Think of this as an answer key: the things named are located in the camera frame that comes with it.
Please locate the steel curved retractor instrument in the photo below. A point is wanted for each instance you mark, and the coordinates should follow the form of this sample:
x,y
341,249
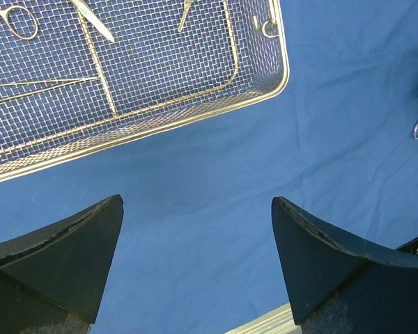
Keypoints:
x,y
187,4

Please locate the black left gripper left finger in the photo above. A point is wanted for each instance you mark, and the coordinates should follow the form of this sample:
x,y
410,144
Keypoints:
x,y
52,279

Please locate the steel mesh instrument tray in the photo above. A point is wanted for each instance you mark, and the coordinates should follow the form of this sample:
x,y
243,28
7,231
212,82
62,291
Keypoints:
x,y
230,54

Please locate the steel surgical scissors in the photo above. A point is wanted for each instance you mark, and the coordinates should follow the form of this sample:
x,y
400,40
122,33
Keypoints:
x,y
21,22

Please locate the aluminium front frame rail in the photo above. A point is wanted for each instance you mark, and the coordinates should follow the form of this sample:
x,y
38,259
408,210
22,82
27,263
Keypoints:
x,y
277,321

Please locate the blue surgical drape cloth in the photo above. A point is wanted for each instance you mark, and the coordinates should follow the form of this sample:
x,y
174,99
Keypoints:
x,y
196,253

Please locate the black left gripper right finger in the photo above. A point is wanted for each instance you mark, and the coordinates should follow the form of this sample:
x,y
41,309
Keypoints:
x,y
338,282

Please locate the steel thin tweezers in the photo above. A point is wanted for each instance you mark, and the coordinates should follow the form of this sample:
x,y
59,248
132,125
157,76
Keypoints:
x,y
20,89

